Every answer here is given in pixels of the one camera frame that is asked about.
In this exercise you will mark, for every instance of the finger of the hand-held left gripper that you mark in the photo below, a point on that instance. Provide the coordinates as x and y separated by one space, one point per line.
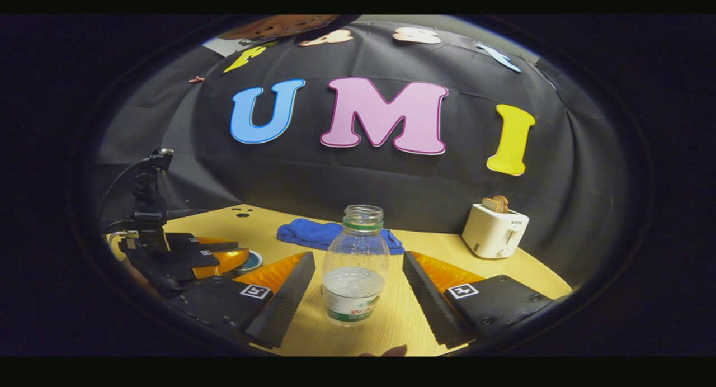
224 263
196 243

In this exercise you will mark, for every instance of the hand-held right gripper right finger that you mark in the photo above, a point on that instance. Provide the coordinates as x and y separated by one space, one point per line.
425 297

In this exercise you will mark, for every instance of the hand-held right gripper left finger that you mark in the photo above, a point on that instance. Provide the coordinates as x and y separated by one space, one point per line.
288 303

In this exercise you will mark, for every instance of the white teacup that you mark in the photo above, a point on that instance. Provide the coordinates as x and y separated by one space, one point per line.
251 271

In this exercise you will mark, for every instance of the clear plastic water bottle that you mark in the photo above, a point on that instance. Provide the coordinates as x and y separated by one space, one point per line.
355 253

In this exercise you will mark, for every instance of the blue towel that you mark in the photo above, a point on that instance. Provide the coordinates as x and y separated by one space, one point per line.
305 233

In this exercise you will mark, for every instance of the white toaster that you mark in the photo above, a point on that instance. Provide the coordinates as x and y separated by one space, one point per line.
492 233

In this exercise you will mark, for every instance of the bread slice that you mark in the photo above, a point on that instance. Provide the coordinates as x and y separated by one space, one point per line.
497 203

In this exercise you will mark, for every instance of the black backdrop cloth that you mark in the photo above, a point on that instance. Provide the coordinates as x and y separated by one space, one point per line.
391 180

